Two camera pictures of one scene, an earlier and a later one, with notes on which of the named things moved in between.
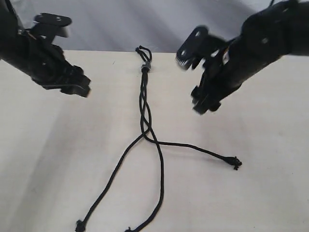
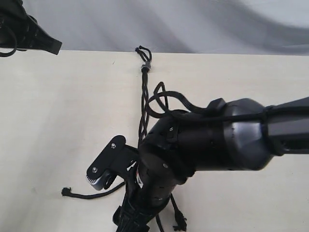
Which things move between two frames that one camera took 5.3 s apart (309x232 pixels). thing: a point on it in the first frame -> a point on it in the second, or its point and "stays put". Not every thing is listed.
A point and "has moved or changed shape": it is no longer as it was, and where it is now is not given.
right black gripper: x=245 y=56 -> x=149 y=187
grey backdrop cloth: x=123 y=25 stays put
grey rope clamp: x=147 y=65 stays put
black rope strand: x=235 y=162 has moved or changed shape
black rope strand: x=156 y=145 has moved or changed shape
